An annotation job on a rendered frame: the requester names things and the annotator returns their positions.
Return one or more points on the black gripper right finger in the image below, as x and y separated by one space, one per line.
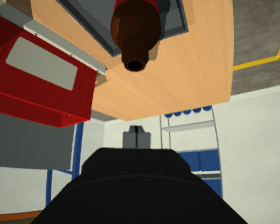
143 139

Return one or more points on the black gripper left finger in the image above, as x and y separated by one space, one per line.
129 138

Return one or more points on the dark brown bottle with red label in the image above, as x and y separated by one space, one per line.
135 29

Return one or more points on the red divided crate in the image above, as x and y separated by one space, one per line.
34 71

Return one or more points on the grey rectangular tray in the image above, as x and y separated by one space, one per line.
95 17

